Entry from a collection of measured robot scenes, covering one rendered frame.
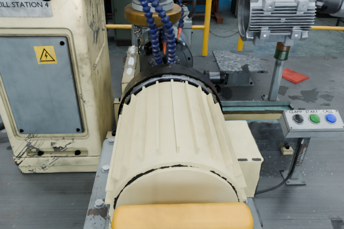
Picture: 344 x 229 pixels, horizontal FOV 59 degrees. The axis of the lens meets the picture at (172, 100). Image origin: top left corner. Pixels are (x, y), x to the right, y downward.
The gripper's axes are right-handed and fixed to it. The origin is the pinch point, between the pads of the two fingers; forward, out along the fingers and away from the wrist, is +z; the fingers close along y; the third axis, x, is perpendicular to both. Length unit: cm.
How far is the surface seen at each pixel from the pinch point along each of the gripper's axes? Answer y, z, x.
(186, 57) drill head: -18.5, 22.4, 32.5
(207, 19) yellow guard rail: -218, -23, 70
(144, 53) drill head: -18, 40, 33
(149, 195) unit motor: 76, 38, 11
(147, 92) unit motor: 58, 39, 7
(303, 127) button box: 29.3, -8.2, 30.9
